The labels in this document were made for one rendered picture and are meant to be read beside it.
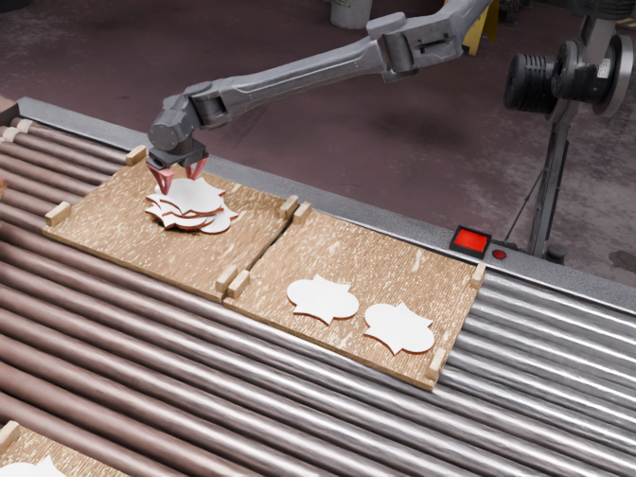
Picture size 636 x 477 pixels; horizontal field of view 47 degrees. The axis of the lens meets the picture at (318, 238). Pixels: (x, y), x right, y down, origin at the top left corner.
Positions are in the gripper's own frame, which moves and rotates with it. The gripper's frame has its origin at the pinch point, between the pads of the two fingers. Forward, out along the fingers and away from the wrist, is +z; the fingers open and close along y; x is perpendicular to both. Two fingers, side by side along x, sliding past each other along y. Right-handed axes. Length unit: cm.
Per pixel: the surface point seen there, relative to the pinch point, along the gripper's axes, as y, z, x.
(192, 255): -9.2, 4.5, -15.2
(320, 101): 204, 99, 122
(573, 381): 18, 5, -85
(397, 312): 6, 2, -54
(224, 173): 17.8, 6.8, 4.2
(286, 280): -1.2, 4.0, -33.1
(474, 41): 328, 88, 102
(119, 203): -9.0, 5.1, 8.2
